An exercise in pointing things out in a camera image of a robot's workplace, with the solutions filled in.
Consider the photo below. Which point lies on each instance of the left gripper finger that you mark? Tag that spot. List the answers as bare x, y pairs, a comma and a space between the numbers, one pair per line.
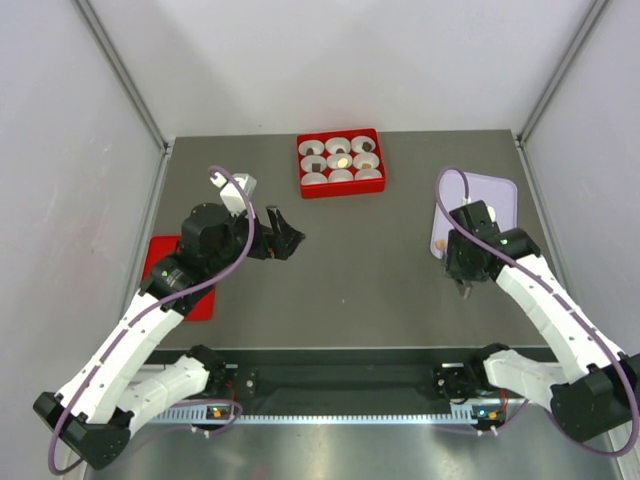
291, 239
277, 222

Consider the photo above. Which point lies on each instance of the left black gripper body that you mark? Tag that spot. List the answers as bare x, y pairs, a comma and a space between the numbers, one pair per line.
265, 245

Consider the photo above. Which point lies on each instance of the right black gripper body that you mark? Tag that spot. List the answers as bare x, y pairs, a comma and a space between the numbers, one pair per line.
459, 262

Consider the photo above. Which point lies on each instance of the metal tongs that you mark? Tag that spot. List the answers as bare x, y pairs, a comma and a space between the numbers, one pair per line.
464, 287

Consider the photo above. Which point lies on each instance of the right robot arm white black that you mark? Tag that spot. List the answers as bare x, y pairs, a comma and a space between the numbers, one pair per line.
591, 387

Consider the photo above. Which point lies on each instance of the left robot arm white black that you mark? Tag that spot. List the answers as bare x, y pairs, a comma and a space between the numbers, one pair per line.
99, 411

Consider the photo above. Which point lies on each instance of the red chocolate box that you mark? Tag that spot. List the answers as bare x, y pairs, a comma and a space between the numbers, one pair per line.
355, 187

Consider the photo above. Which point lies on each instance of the white paper cup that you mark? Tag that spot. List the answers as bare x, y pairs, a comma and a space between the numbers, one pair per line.
311, 147
340, 175
337, 142
334, 158
371, 158
313, 178
358, 141
307, 161
368, 174

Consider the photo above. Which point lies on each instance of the lilac plastic tray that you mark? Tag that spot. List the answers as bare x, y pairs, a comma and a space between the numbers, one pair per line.
500, 194

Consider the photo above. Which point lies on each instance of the red box lid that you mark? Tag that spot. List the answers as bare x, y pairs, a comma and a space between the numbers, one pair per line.
159, 247

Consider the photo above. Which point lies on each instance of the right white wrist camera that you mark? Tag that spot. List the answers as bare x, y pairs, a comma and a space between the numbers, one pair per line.
478, 215

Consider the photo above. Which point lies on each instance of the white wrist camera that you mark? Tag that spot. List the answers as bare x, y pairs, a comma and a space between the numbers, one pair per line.
231, 195
478, 215

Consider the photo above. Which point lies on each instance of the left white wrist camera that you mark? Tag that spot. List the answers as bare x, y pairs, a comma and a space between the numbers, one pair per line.
231, 195

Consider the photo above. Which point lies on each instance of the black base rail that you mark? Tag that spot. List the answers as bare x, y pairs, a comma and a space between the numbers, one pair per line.
344, 382

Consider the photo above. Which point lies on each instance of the aluminium frame profile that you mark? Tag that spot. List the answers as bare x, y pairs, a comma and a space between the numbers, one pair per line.
108, 49

